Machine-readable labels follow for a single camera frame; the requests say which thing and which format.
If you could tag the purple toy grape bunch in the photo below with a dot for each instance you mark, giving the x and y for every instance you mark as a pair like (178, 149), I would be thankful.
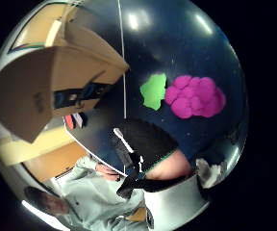
(194, 96)

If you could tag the red flat item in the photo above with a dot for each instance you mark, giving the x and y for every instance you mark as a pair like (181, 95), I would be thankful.
(69, 122)

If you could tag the large brown cardboard box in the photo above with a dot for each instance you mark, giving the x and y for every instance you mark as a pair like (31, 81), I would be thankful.
(23, 89)

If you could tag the white and grey crumpled object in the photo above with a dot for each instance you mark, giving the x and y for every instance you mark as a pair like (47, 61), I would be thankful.
(210, 173)

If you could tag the the person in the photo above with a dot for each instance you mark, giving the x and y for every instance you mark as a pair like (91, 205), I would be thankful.
(93, 199)

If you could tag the green toy leaf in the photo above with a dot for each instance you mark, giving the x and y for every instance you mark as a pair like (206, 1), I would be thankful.
(153, 91)

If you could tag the beige shelf board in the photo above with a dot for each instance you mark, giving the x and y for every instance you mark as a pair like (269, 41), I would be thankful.
(32, 147)

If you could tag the long ceiling lamp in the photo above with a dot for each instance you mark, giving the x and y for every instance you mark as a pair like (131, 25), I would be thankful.
(52, 33)

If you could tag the white flat item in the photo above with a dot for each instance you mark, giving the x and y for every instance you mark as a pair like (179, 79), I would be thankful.
(77, 120)

